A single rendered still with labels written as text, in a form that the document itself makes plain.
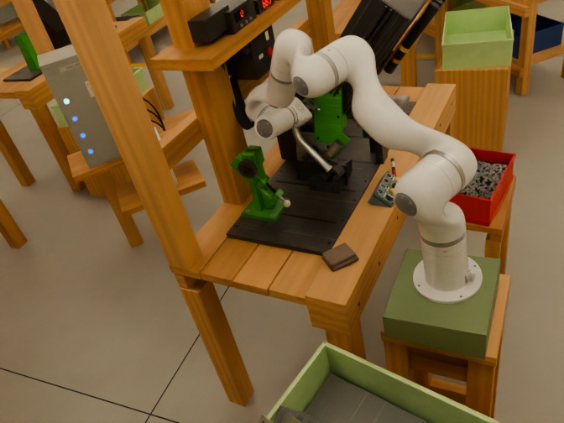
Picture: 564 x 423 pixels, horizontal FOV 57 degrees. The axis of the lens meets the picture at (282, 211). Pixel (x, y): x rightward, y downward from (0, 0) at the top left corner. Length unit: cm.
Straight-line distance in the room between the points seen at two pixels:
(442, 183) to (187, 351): 190
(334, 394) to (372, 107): 76
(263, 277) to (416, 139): 74
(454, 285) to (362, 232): 44
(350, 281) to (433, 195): 52
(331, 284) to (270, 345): 111
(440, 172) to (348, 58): 36
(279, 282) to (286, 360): 96
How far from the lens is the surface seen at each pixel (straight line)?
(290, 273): 175
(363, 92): 132
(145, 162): 164
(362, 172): 212
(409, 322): 148
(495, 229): 198
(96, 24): 151
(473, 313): 149
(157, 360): 286
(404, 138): 130
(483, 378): 163
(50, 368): 316
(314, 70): 130
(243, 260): 184
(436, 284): 152
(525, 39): 442
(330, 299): 161
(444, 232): 136
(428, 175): 125
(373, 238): 179
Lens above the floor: 208
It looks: 36 degrees down
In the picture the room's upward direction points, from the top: 13 degrees counter-clockwise
